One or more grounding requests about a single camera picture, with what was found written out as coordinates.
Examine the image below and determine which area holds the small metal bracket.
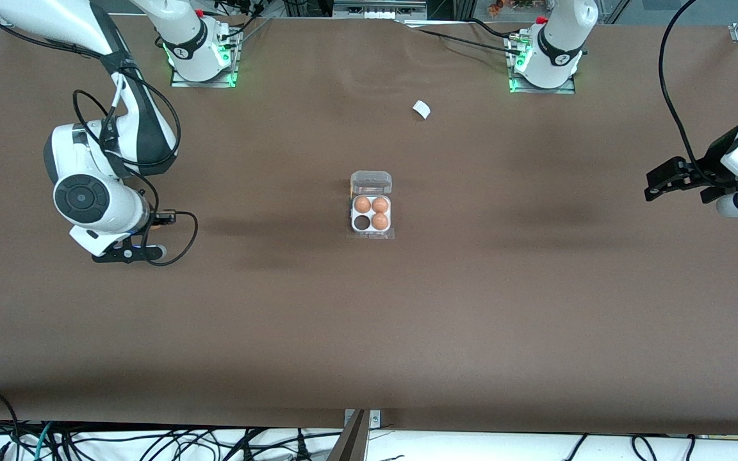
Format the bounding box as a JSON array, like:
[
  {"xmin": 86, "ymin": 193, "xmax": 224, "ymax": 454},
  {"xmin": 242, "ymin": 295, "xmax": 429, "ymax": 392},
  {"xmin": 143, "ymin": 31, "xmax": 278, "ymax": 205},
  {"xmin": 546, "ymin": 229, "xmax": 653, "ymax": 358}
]
[{"xmin": 343, "ymin": 410, "xmax": 382, "ymax": 430}]

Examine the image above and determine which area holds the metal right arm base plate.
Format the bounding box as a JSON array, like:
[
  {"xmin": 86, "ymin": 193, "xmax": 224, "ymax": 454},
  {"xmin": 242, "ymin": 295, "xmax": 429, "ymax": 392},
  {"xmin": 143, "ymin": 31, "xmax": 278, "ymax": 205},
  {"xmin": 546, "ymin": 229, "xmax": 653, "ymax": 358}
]
[{"xmin": 170, "ymin": 32, "xmax": 238, "ymax": 88}]

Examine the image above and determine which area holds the clear plastic egg box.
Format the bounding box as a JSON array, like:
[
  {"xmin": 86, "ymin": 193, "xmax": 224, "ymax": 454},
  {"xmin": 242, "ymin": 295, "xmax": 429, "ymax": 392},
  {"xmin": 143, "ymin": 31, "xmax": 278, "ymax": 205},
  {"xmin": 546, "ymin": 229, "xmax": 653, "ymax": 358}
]
[{"xmin": 347, "ymin": 170, "xmax": 397, "ymax": 241}]

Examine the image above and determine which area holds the grey metal device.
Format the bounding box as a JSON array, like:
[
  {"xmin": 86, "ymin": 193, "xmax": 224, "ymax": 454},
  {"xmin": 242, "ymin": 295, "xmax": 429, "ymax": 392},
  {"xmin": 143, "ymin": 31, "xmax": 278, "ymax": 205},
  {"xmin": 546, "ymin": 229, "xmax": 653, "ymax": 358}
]
[{"xmin": 332, "ymin": 0, "xmax": 429, "ymax": 21}]

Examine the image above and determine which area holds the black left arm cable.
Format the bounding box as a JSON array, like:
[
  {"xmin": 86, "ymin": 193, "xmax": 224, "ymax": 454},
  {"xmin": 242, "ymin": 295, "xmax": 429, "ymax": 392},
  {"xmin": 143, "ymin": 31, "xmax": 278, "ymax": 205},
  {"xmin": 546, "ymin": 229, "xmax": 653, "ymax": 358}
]
[{"xmin": 659, "ymin": 0, "xmax": 709, "ymax": 174}]

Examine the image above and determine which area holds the teal cable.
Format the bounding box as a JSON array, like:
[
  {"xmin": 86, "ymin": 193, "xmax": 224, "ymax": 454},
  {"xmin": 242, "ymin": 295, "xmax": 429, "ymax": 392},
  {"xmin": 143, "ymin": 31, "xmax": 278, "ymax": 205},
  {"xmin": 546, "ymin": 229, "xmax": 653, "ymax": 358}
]
[{"xmin": 35, "ymin": 421, "xmax": 54, "ymax": 461}]

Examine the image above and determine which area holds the black cable on table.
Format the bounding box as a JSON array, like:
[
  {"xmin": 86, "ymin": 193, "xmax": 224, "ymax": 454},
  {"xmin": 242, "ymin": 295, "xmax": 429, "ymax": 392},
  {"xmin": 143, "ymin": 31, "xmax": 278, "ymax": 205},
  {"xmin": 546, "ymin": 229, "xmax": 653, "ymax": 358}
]
[{"xmin": 400, "ymin": 18, "xmax": 525, "ymax": 53}]

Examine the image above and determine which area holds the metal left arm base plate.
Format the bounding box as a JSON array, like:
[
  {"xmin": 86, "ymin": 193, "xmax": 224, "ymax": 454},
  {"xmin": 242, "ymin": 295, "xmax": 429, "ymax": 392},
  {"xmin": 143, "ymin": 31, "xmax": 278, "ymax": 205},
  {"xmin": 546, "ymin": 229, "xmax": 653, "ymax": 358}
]
[{"xmin": 509, "ymin": 32, "xmax": 576, "ymax": 95}]

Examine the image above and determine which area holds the black base cable bundle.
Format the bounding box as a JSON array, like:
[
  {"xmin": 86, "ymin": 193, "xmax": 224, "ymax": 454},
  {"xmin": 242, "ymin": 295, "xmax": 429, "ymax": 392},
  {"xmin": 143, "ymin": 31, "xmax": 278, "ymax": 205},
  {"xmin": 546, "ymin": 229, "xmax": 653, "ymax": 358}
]
[{"xmin": 215, "ymin": 0, "xmax": 274, "ymax": 45}]

